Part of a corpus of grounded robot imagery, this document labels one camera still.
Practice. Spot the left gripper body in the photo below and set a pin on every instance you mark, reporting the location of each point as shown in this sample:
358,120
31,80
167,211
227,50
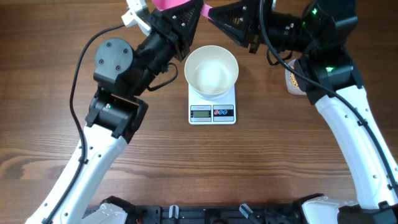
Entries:
160,47

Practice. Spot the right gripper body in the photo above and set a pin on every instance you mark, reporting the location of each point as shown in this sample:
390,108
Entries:
285,32

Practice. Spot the pink measuring scoop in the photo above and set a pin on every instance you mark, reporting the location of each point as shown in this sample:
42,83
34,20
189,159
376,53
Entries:
167,4

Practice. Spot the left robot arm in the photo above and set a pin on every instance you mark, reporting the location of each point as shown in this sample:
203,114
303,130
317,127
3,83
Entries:
116,111

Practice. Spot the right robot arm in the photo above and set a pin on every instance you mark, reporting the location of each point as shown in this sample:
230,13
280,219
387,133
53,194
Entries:
312,47

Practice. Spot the white bowl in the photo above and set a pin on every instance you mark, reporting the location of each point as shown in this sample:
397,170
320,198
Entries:
211,71

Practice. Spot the white digital kitchen scale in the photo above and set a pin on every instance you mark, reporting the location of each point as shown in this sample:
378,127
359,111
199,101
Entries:
219,110

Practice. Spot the clear plastic container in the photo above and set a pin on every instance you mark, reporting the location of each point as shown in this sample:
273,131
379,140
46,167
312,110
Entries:
290,88

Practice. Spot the pile of soybeans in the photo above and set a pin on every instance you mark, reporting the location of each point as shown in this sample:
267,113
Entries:
293,81

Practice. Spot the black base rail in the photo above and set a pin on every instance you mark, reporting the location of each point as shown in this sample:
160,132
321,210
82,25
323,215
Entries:
268,214

